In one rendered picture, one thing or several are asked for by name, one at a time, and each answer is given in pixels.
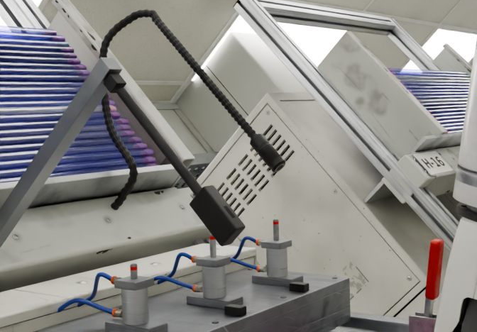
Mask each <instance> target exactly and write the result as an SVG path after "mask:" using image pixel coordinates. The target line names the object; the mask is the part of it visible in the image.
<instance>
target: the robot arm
mask: <svg viewBox="0 0 477 332"><path fill-rule="evenodd" d="M453 198H455V200H457V201H460V203H459V204H458V205H457V210H456V212H457V213H458V214H459V215H460V216H463V217H462V218H461V220H460V222H459V225H458V228H457V230H456V235H455V237H454V242H453V245H452V247H451V252H450V256H449V261H448V265H447V268H446V274H445V278H444V283H443V287H442V294H441V298H440V302H439V308H438V312H437V320H436V323H435V327H434V332H477V38H476V47H475V52H474V57H473V66H472V71H471V80H470V85H469V90H468V99H467V104H466V113H465V118H464V127H463V132H462V137H461V146H460V151H459V160H458V165H457V169H456V179H455V183H454V193H453Z"/></svg>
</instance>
